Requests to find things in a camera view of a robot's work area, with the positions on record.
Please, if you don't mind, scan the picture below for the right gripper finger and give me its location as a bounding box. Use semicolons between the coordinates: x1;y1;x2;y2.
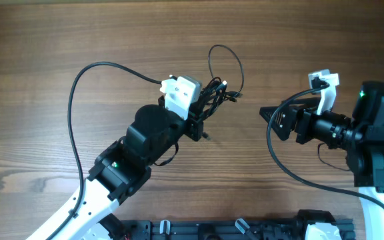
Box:
281;97;321;107
259;107;297;141

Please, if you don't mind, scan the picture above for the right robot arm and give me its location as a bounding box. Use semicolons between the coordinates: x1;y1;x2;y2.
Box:
259;77;384;239

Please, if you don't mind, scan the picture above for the black usb cable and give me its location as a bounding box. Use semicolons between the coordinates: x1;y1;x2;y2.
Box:
195;44;245;140

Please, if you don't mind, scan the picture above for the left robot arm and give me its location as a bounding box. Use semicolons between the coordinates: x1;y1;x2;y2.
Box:
30;97;210;239

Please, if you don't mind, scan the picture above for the right black camera cable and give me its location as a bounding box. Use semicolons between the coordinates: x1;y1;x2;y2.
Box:
265;83;384;237

